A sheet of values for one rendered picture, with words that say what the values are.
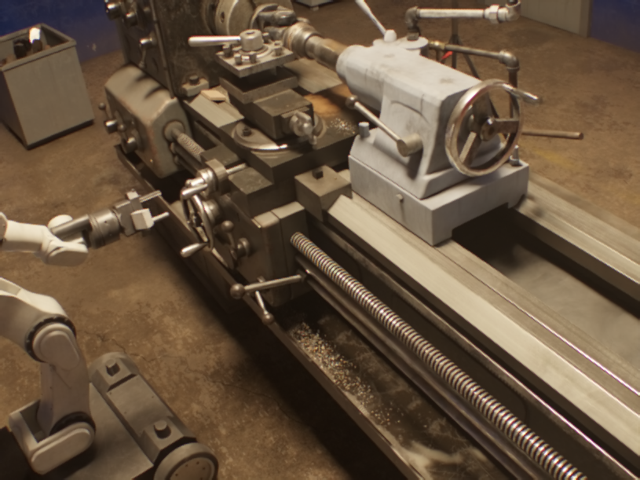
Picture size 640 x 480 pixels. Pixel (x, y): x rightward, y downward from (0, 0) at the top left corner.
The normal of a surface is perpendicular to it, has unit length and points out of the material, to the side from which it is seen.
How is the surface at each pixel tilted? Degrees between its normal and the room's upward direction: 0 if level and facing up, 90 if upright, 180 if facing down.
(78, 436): 90
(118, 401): 0
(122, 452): 0
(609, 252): 48
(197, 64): 90
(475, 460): 0
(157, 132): 90
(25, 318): 90
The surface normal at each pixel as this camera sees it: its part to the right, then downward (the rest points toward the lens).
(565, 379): -0.59, -0.43
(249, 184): -0.11, -0.80
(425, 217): -0.85, 0.38
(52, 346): 0.61, 0.41
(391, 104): -0.85, 0.17
